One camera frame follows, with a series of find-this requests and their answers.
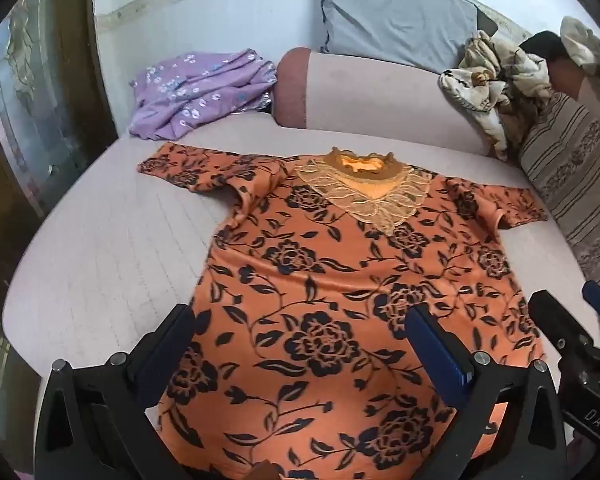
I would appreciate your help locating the beige floral crumpled cloth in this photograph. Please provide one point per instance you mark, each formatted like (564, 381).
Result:
(500, 80)

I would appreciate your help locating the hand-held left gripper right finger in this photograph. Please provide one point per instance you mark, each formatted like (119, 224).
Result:
(434, 346)

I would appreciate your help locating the striped beige cushion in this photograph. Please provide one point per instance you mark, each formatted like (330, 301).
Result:
(575, 185)

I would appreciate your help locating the dark wooden cabinet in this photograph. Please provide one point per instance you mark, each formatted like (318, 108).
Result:
(40, 135)

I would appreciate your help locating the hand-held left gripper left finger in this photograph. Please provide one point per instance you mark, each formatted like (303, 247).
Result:
(171, 342)

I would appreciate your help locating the pink rolled bolster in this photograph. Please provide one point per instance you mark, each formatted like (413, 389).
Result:
(365, 95)

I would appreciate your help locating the grey pillow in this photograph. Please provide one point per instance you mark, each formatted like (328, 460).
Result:
(395, 15)

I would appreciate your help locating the orange black floral shirt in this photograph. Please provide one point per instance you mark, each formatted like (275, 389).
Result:
(325, 285)

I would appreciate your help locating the pink quilted bed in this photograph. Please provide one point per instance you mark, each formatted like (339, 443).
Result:
(110, 240)

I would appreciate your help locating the purple floral cloth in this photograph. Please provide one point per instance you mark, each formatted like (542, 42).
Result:
(200, 92)

